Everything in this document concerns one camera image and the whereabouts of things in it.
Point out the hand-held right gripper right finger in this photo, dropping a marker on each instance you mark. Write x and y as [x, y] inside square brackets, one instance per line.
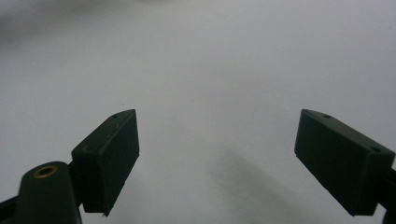
[339, 161]

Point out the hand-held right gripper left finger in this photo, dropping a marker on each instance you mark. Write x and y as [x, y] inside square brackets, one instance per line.
[109, 161]

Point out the white board table cover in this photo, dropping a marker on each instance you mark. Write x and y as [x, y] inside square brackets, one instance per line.
[199, 62]

